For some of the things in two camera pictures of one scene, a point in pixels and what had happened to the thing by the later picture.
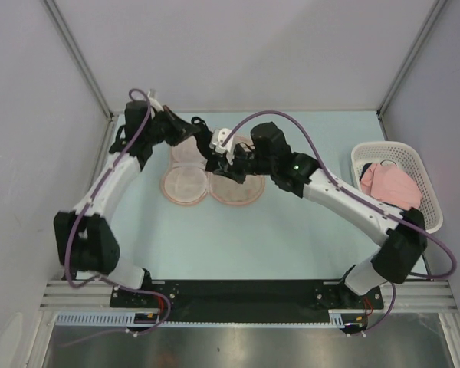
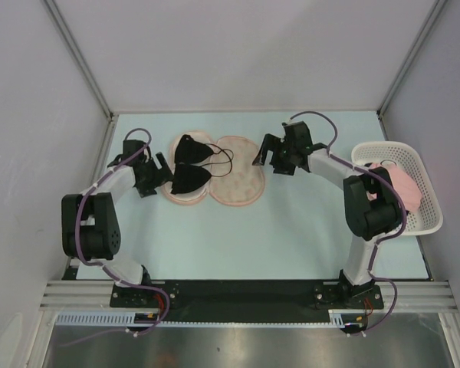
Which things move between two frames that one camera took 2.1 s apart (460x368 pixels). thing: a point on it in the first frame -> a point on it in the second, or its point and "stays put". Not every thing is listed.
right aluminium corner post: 409,62 stays put
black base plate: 248,300 stays put
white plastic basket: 365,153 stays put
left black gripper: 177,124 -> 162,176
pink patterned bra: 186,181 stays put
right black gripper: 238,149 -> 271,142
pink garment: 391,185 stays put
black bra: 203,136 -> 187,175
